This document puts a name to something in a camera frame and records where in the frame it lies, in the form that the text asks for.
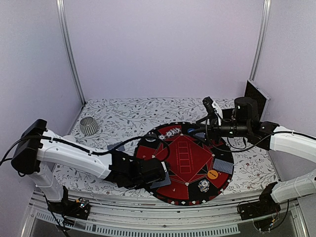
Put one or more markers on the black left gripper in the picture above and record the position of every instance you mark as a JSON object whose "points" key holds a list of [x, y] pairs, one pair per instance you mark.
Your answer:
{"points": [[141, 161]]}

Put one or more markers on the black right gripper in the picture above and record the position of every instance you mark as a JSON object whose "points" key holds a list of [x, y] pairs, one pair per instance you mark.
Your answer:
{"points": [[215, 128]]}

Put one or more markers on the blue card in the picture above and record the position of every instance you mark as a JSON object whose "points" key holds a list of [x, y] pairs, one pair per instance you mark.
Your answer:
{"points": [[162, 183], [201, 136], [223, 166]]}

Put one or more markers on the black dealer button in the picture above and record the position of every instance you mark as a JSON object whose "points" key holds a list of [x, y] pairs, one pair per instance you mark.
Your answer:
{"points": [[150, 137]]}

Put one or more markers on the white blue chip row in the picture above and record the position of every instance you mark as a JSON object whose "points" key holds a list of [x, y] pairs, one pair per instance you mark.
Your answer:
{"points": [[170, 133]]}

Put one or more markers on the blue small blind button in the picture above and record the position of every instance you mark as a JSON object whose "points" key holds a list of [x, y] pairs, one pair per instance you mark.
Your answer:
{"points": [[190, 130]]}

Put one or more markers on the orange big blind button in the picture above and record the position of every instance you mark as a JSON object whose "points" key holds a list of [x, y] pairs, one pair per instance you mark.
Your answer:
{"points": [[212, 174]]}

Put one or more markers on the white blue chip stack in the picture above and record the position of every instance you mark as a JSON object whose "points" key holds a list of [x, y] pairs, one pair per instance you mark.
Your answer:
{"points": [[204, 185]]}

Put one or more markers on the blue playing card deck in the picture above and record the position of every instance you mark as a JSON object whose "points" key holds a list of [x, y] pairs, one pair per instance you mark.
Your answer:
{"points": [[116, 146]]}

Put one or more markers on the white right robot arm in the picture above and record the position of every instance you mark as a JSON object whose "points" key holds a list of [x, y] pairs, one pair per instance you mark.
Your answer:
{"points": [[271, 136]]}

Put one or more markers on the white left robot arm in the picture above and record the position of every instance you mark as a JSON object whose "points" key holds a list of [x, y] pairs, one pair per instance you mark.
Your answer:
{"points": [[39, 146]]}

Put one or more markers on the aluminium poker chip case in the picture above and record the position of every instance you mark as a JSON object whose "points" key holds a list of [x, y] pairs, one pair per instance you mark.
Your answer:
{"points": [[254, 96]]}

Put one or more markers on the floral patterned tablecloth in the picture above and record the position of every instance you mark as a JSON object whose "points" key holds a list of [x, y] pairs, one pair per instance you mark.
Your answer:
{"points": [[122, 119]]}

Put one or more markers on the striped ceramic mug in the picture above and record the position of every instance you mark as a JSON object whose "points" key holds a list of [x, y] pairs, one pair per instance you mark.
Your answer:
{"points": [[88, 126]]}

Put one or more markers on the white round dish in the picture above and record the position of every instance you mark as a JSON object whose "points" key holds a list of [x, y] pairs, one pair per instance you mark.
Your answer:
{"points": [[69, 139]]}

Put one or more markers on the round red black poker mat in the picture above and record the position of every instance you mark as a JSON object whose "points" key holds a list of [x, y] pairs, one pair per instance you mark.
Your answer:
{"points": [[190, 160]]}

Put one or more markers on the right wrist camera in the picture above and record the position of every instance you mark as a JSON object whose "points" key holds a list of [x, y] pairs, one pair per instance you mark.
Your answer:
{"points": [[214, 112]]}

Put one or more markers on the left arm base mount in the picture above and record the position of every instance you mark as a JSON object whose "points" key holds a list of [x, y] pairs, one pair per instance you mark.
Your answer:
{"points": [[79, 208]]}

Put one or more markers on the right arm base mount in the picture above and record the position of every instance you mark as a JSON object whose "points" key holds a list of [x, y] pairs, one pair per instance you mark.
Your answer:
{"points": [[266, 213]]}

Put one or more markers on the aluminium front rail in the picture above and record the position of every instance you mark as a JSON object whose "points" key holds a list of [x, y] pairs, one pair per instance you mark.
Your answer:
{"points": [[122, 213]]}

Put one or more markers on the right aluminium frame post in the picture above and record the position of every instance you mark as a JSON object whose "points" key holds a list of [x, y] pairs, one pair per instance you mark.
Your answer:
{"points": [[261, 38]]}

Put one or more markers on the aluminium frame post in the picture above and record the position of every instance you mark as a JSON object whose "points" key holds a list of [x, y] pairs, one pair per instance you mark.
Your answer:
{"points": [[68, 48], [261, 38]]}

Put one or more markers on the left aluminium frame post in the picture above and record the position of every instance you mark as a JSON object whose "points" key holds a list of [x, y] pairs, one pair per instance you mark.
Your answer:
{"points": [[68, 48]]}

